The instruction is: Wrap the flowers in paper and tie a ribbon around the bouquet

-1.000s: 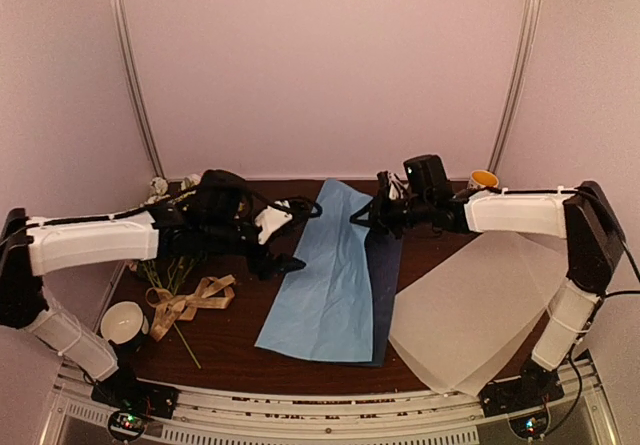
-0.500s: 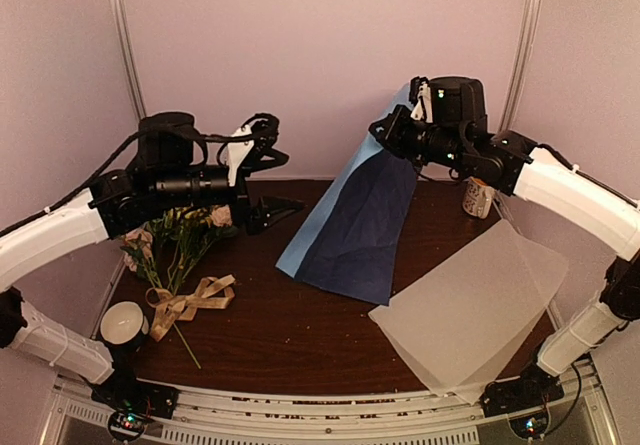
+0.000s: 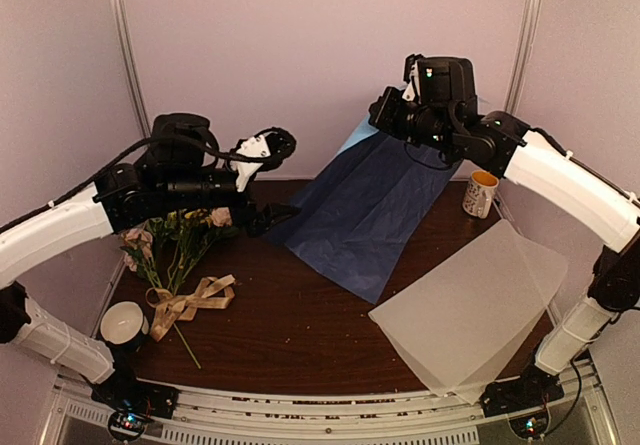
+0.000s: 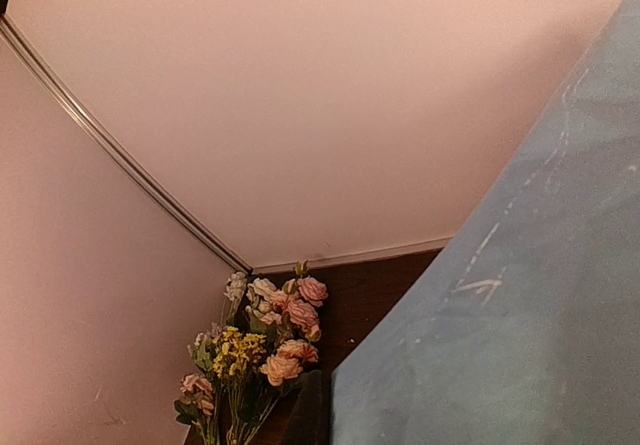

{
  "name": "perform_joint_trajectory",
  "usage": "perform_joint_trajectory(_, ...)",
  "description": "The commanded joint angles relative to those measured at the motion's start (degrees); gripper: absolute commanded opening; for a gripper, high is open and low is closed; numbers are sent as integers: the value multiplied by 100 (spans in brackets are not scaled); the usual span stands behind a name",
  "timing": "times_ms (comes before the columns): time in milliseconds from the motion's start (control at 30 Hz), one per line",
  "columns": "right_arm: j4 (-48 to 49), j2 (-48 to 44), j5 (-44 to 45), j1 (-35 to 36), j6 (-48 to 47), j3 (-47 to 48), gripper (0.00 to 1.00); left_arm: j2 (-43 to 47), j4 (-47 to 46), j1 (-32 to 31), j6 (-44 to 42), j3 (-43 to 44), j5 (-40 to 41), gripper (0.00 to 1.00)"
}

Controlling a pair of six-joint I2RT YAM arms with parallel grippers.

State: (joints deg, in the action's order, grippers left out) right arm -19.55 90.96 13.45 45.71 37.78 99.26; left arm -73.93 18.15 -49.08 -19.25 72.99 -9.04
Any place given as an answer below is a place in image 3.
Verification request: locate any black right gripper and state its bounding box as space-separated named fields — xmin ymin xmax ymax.
xmin=366 ymin=85 xmax=453 ymax=154

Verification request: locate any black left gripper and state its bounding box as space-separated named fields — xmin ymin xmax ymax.
xmin=162 ymin=160 xmax=301 ymax=237

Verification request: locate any yellow fake flower bunch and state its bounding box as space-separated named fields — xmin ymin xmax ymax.
xmin=166 ymin=209 xmax=210 ymax=295

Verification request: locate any blue wrapping paper sheet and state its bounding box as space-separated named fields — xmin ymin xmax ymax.
xmin=267 ymin=121 xmax=458 ymax=304

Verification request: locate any pink fake rose stem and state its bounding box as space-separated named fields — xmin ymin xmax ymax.
xmin=120 ymin=227 xmax=171 ymax=290

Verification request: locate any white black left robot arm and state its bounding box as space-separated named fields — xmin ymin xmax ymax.
xmin=1 ymin=113 xmax=296 ymax=409

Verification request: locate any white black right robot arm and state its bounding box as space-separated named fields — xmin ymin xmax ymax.
xmin=369 ymin=54 xmax=639 ymax=407

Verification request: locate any pink rose bunch with leaves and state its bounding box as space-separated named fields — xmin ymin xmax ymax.
xmin=200 ymin=207 xmax=239 ymax=245

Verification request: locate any beige ribbon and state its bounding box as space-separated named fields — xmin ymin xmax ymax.
xmin=145 ymin=274 xmax=236 ymax=342

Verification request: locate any white floral mug yellow inside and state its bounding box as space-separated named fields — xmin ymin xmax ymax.
xmin=462 ymin=170 xmax=499 ymax=219

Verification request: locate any white translucent paper sheet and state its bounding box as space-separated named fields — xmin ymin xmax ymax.
xmin=369 ymin=220 xmax=568 ymax=404

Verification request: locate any aluminium corner post right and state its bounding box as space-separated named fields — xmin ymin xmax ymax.
xmin=504 ymin=0 xmax=542 ymax=115

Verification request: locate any aluminium corner post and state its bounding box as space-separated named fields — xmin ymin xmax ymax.
xmin=504 ymin=0 xmax=542 ymax=115
xmin=110 ymin=0 xmax=151 ymax=138

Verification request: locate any aluminium front rail frame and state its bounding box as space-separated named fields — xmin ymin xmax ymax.
xmin=39 ymin=359 xmax=621 ymax=445

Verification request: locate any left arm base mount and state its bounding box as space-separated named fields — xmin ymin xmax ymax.
xmin=90 ymin=377 xmax=179 ymax=443

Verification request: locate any aluminium corner post left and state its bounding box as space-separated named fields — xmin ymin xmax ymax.
xmin=110 ymin=0 xmax=151 ymax=138

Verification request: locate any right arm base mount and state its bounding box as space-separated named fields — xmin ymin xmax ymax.
xmin=480 ymin=365 xmax=564 ymax=441

